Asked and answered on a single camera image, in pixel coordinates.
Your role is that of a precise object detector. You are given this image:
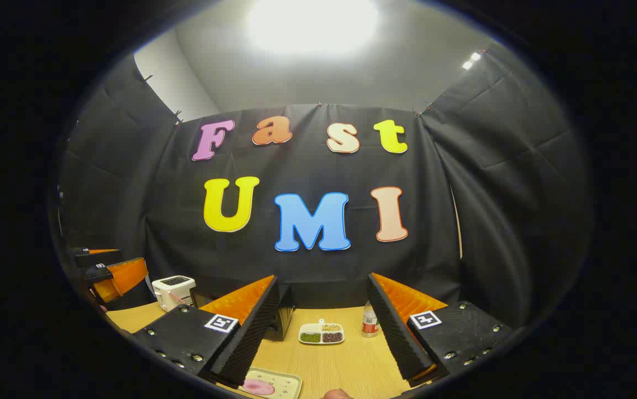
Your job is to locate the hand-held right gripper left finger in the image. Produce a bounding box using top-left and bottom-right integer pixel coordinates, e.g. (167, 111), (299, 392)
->
(130, 275), (281, 388)

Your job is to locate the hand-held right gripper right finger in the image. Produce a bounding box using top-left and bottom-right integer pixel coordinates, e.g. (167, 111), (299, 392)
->
(366, 272), (514, 388)

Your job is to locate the black electric oven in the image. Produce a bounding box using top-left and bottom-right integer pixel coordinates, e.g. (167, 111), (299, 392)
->
(192, 284), (297, 341)

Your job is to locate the pink round food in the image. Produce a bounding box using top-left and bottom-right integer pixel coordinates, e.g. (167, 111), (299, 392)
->
(242, 379), (276, 396)

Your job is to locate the cream square plate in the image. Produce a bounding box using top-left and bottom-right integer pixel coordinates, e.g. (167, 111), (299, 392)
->
(239, 367), (303, 399)

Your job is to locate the clear plastic bottle red label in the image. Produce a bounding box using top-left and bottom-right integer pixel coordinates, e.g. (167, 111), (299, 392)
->
(361, 301), (380, 338)

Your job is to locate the white toaster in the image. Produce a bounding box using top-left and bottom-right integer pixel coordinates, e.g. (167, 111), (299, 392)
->
(152, 275), (197, 312)

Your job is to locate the white divided plate with beans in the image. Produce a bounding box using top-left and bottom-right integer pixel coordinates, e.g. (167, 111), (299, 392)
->
(298, 319), (345, 345)

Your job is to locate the black backdrop cloth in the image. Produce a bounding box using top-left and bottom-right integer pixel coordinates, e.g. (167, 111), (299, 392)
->
(55, 44), (593, 333)

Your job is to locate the large ceiling light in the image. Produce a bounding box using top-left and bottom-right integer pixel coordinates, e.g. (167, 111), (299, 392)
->
(246, 0), (380, 56)

